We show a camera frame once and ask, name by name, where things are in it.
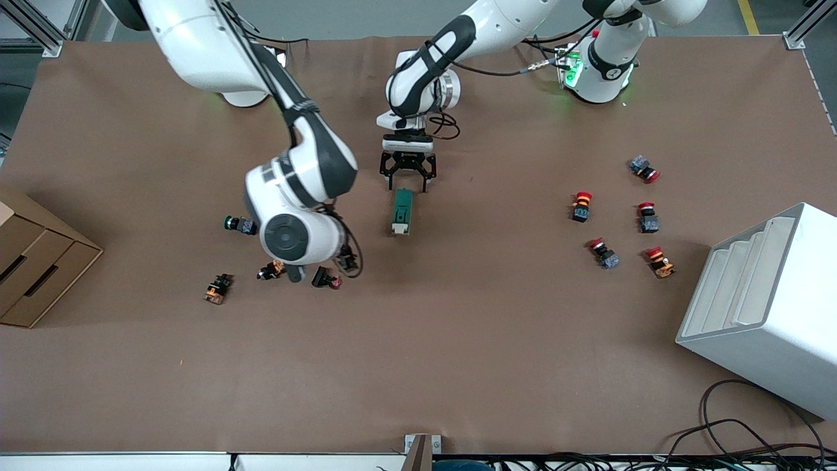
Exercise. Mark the aluminium bracket with post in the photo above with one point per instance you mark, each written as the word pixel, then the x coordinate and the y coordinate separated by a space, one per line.
pixel 422 451

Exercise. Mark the red yellow emergency stop button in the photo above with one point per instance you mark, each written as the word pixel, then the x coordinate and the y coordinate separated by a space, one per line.
pixel 580 210

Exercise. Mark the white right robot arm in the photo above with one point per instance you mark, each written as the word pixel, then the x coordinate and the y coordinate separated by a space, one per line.
pixel 196 39

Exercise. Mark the brown cardboard box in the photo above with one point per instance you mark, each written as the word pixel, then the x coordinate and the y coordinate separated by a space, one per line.
pixel 39 261

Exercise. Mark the brown paper table cover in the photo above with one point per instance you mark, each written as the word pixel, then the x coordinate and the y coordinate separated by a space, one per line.
pixel 523 340

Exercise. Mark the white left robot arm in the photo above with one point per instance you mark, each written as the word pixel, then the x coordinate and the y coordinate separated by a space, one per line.
pixel 497 19

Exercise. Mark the aluminium frame profile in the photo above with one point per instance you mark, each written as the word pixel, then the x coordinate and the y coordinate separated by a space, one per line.
pixel 39 44
pixel 794 39

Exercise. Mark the white table edge strip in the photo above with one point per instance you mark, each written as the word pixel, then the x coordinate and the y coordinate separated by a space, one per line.
pixel 131 462

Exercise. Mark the black selector switch orange block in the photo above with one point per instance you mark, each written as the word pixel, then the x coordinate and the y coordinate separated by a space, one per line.
pixel 216 291
pixel 271 269

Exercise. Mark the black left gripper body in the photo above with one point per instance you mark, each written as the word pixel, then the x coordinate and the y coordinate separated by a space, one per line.
pixel 408 159

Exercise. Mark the white stepped plastic rack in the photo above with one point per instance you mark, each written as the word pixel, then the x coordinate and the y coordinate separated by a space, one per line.
pixel 771 327

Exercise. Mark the black switch red lens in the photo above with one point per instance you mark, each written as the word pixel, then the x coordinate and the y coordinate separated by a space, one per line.
pixel 322 277

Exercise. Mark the red push button blue block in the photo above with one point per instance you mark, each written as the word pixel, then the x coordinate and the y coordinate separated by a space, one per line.
pixel 609 260
pixel 649 224
pixel 639 165

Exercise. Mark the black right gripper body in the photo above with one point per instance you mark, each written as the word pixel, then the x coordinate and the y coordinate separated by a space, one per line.
pixel 346 260

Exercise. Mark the green push button blue block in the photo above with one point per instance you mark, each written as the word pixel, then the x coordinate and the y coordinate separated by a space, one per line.
pixel 243 226

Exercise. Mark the green load switch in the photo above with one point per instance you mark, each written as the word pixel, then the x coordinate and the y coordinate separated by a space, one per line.
pixel 402 210

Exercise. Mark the red push button orange block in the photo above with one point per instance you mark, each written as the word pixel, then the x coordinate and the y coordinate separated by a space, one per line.
pixel 662 267

